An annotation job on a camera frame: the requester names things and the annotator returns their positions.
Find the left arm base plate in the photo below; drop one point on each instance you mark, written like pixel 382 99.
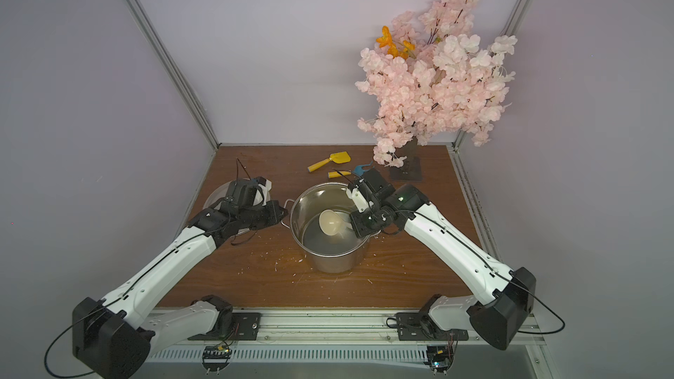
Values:
pixel 235 326

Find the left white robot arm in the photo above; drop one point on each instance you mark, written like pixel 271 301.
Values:
pixel 115 335

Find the circuit board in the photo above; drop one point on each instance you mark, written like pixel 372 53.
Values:
pixel 440 359
pixel 216 358

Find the stainless steel pot lid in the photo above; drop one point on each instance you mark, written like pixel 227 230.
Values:
pixel 217 201

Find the beige plastic ladle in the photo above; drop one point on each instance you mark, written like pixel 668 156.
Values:
pixel 332 222

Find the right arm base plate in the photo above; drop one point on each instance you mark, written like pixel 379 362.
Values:
pixel 418 326

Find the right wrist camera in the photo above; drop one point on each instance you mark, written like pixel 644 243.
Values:
pixel 369 191

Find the yellow toy shovel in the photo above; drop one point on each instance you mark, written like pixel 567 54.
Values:
pixel 337 158

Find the blue yellow toy rake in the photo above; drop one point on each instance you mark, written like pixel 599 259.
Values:
pixel 358 171

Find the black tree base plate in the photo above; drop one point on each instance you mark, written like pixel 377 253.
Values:
pixel 410 171

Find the right circuit board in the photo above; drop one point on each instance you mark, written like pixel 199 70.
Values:
pixel 440 359

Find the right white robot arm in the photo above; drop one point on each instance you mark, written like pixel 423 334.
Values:
pixel 504 297

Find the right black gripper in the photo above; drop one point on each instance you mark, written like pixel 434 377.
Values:
pixel 361 222

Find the pink artificial blossom tree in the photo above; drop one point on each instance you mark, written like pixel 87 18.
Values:
pixel 431 74

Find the left circuit board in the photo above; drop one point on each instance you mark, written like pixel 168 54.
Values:
pixel 216 358

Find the aluminium rail frame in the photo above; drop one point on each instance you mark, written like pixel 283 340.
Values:
pixel 340 336

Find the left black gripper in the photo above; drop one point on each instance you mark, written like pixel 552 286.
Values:
pixel 268 213

